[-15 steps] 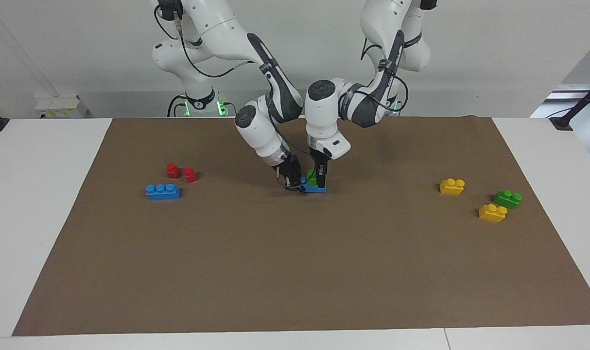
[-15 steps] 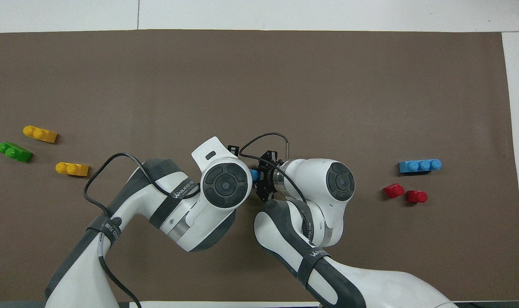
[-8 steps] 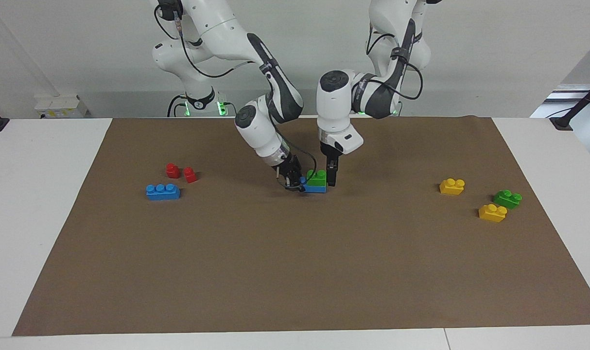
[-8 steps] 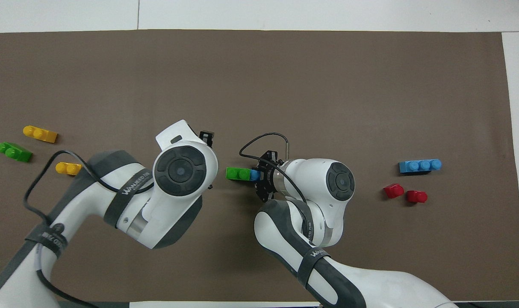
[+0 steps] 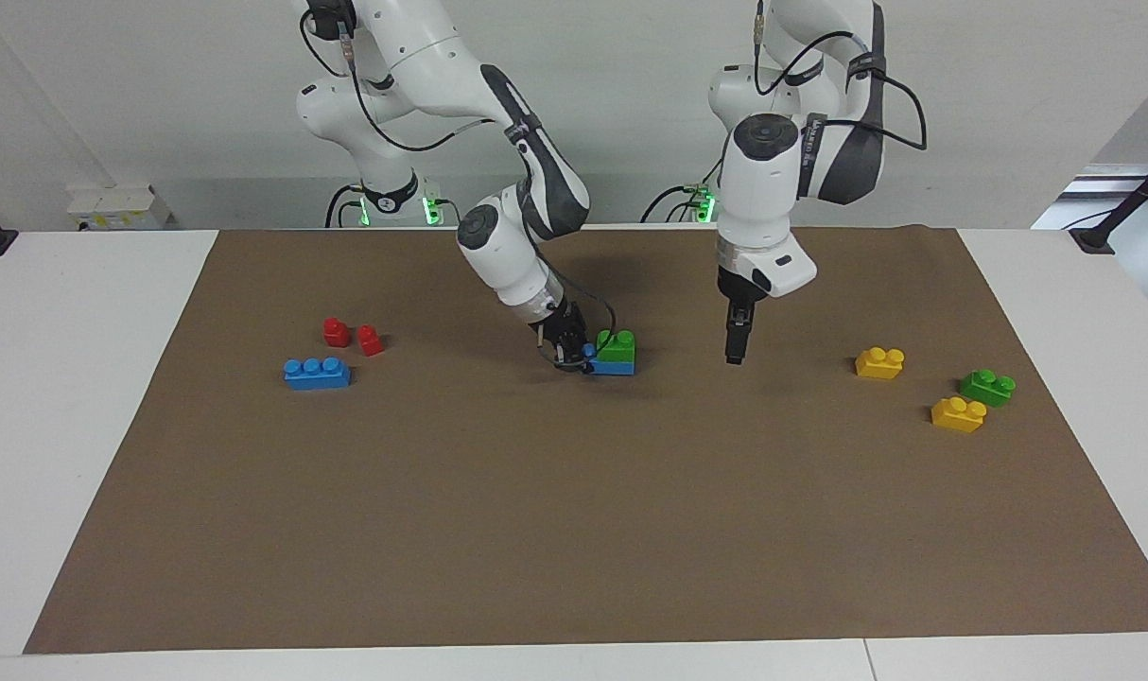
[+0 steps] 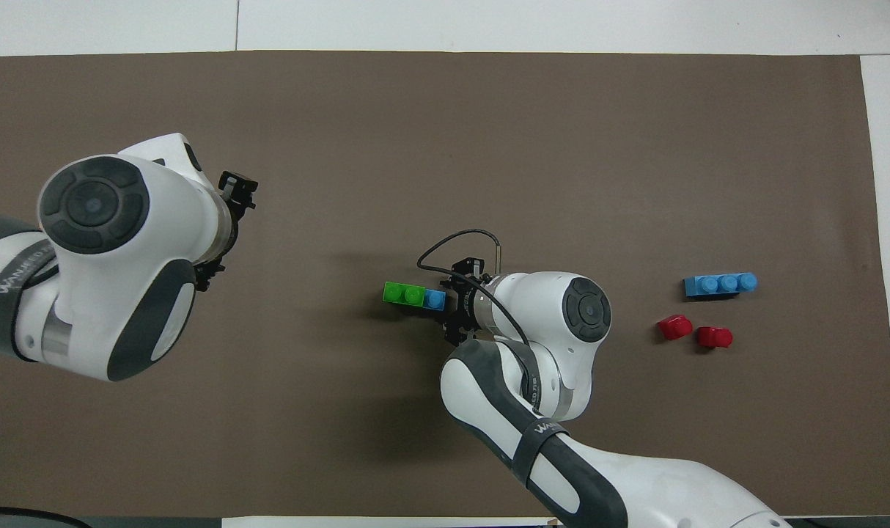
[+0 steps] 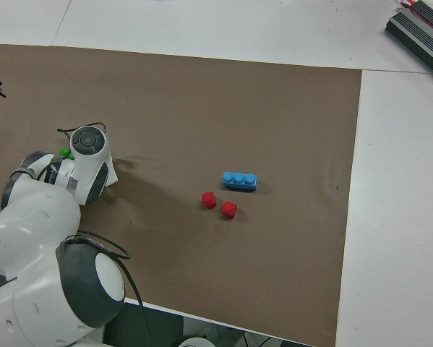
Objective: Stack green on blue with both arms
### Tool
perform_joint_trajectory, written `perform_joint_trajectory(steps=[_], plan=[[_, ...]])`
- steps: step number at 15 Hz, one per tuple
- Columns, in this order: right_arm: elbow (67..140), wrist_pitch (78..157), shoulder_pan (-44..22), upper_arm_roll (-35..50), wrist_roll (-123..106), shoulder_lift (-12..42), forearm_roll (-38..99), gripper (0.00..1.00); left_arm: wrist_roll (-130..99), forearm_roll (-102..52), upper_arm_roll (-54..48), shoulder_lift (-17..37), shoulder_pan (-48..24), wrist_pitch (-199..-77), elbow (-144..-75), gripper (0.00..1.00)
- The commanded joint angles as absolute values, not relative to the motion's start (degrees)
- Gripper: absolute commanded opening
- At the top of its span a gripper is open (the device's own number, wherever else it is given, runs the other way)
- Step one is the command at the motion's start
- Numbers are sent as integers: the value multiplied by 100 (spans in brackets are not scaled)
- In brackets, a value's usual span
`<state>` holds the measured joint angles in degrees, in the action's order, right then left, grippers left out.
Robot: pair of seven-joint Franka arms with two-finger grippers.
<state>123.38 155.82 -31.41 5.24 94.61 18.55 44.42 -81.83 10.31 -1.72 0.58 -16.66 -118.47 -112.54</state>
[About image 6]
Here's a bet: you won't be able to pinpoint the brown paper table mat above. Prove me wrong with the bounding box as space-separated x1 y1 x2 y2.
0 50 890 518

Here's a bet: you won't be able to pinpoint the green two-stud toy brick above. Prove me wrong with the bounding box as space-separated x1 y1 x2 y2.
383 282 427 307

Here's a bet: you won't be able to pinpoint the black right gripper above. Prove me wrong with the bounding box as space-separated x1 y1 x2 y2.
441 257 490 347

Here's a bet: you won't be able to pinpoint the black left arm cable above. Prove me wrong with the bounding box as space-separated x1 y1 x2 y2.
0 505 94 528

